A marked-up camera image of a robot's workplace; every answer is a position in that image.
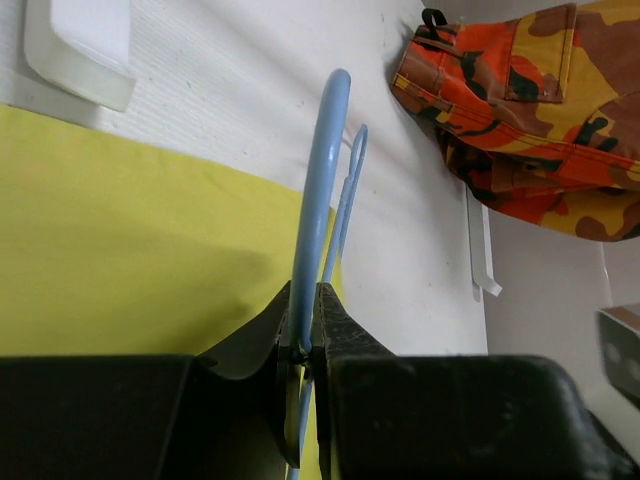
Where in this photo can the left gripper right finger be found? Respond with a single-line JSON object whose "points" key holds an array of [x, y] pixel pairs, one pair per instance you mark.
{"points": [[384, 416]]}

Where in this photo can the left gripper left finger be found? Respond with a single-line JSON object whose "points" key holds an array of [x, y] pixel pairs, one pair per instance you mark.
{"points": [[217, 415]]}

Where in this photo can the yellow trousers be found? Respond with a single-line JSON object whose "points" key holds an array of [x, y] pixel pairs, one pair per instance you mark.
{"points": [[114, 247]]}

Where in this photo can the light blue wire hanger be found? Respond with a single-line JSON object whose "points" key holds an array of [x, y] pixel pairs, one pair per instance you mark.
{"points": [[318, 248]]}

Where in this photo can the orange camouflage shorts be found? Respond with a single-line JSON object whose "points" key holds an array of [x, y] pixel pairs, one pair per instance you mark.
{"points": [[538, 116]]}

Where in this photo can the white clothes rack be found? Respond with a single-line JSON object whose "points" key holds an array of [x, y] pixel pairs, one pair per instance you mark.
{"points": [[83, 48]]}

